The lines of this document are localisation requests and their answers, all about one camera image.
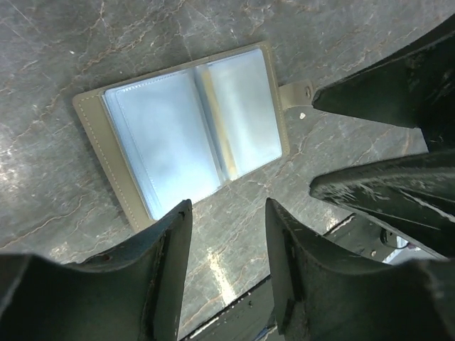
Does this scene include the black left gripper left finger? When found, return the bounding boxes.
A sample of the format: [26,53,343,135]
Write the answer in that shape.
[1,200,193,340]

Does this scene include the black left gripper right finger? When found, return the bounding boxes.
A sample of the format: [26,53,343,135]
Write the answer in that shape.
[265,198,454,340]

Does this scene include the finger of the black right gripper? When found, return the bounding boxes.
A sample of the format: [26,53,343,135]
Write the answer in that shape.
[310,149,454,258]
[312,21,454,151]

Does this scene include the grey card holder wallet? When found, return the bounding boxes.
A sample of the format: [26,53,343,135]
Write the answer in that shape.
[73,41,314,230]

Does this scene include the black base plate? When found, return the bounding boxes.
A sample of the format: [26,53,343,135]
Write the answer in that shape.
[183,276,284,341]

